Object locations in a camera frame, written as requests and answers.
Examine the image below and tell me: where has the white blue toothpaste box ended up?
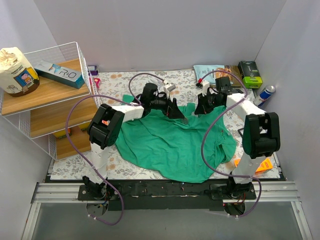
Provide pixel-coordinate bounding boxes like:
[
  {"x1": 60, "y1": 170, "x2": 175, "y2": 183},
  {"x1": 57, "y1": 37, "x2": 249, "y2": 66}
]
[{"x1": 34, "y1": 60, "x2": 85, "y2": 89}]

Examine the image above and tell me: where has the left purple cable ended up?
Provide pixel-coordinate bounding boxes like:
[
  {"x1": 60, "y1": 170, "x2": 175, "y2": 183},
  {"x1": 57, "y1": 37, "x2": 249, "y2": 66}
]
[{"x1": 64, "y1": 72, "x2": 171, "y2": 226}]

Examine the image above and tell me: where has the grey round brooch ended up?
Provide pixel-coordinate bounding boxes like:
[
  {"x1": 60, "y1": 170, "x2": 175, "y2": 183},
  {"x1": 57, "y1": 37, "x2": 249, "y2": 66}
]
[{"x1": 181, "y1": 117, "x2": 189, "y2": 125}]

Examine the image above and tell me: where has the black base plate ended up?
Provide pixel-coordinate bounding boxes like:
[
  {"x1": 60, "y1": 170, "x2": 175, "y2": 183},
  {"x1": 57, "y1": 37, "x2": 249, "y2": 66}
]
[{"x1": 77, "y1": 179, "x2": 258, "y2": 211}]

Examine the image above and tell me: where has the blue energy drink can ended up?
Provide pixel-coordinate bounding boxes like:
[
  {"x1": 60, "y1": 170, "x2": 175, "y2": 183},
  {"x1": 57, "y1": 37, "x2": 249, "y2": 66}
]
[{"x1": 253, "y1": 85, "x2": 276, "y2": 107}]

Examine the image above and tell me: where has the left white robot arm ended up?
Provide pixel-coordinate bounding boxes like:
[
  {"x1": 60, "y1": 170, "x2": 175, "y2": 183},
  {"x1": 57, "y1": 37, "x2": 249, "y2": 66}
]
[{"x1": 82, "y1": 82, "x2": 185, "y2": 200}]

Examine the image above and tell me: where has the wooden shelf unit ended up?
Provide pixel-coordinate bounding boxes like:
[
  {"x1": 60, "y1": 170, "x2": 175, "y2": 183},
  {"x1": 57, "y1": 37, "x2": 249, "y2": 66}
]
[{"x1": 0, "y1": 74, "x2": 101, "y2": 161}]

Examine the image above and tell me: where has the black plastic frame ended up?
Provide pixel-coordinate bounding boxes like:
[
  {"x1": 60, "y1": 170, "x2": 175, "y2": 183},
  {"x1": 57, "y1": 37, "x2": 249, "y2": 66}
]
[{"x1": 237, "y1": 128, "x2": 244, "y2": 138}]

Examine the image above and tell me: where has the orange box right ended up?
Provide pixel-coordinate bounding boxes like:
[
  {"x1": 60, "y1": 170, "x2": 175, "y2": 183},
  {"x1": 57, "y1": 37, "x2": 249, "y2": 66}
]
[{"x1": 234, "y1": 158, "x2": 273, "y2": 174}]

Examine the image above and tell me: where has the green black box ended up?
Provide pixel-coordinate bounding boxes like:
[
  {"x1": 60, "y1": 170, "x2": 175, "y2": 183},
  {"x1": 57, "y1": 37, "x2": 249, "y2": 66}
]
[{"x1": 237, "y1": 61, "x2": 263, "y2": 89}]

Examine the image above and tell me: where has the floral table mat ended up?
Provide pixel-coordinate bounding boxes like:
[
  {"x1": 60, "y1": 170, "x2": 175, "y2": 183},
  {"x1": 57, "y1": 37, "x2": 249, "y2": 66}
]
[{"x1": 49, "y1": 69, "x2": 281, "y2": 181}]

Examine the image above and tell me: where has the yellow box under shelf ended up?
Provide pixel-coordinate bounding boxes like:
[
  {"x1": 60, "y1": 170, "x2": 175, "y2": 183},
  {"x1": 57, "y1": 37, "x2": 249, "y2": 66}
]
[{"x1": 53, "y1": 128, "x2": 72, "y2": 139}]

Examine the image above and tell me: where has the aluminium rail frame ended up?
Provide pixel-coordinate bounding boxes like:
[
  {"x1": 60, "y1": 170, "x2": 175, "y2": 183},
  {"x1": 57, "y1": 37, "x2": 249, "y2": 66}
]
[{"x1": 22, "y1": 181, "x2": 313, "y2": 240}]

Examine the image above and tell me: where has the white wire basket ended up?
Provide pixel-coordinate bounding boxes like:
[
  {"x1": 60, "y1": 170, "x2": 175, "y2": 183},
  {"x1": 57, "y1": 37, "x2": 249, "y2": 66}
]
[{"x1": 0, "y1": 41, "x2": 102, "y2": 161}]

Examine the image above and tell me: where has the purple box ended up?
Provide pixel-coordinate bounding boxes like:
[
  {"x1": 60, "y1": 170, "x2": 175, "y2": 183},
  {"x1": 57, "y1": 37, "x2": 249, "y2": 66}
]
[{"x1": 88, "y1": 65, "x2": 99, "y2": 76}]

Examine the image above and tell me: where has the green garment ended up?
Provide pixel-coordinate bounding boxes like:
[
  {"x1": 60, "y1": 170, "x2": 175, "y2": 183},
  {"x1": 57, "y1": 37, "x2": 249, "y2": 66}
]
[{"x1": 115, "y1": 102, "x2": 237, "y2": 183}]

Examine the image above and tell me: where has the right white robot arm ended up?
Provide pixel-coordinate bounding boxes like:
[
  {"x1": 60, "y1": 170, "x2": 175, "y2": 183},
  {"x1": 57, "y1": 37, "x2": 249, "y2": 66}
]
[{"x1": 194, "y1": 77, "x2": 281, "y2": 199}]

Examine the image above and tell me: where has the pink box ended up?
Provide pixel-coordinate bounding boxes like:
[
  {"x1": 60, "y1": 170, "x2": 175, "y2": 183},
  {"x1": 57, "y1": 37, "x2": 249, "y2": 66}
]
[{"x1": 93, "y1": 77, "x2": 101, "y2": 89}]

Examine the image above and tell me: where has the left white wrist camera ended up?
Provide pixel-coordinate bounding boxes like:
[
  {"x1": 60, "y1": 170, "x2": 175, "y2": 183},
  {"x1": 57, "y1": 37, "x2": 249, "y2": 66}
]
[{"x1": 163, "y1": 83, "x2": 176, "y2": 99}]

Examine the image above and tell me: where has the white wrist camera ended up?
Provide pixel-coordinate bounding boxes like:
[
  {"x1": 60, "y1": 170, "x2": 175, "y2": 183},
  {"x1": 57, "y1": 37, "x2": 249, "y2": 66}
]
[
  {"x1": 163, "y1": 83, "x2": 176, "y2": 99},
  {"x1": 196, "y1": 78, "x2": 210, "y2": 96}
]

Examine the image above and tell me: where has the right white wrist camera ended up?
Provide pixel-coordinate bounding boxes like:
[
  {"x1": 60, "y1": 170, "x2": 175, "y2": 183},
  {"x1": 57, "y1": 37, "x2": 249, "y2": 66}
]
[{"x1": 196, "y1": 78, "x2": 210, "y2": 96}]

